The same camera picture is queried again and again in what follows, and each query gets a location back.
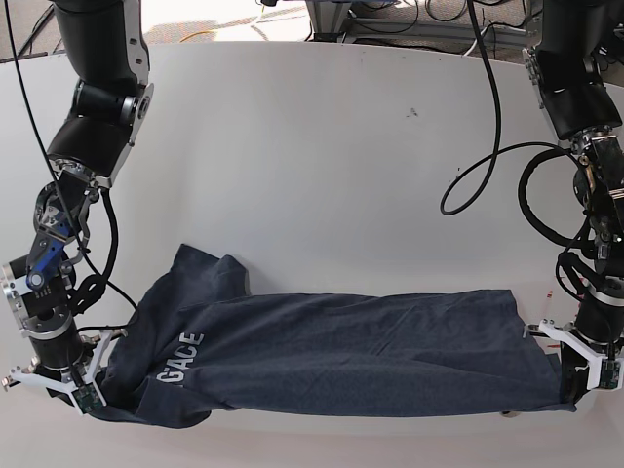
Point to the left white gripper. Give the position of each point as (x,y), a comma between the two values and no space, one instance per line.
(592,353)

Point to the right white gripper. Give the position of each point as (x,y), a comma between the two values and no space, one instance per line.
(77,382)

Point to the dark blue t-shirt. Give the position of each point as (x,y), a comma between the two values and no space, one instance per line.
(200,342)

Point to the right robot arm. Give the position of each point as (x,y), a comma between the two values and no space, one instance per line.
(70,262)

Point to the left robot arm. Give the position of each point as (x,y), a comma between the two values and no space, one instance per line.
(564,69)

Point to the red tape rectangle marking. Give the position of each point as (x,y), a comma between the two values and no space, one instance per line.
(549,345)

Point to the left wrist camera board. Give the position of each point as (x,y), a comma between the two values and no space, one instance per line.
(611,375)

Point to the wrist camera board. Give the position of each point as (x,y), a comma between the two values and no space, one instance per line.
(88,398)
(611,375)

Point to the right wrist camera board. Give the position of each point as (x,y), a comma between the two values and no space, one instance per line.
(88,398)

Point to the aluminium frame rail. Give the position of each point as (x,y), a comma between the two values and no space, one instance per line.
(423,23)

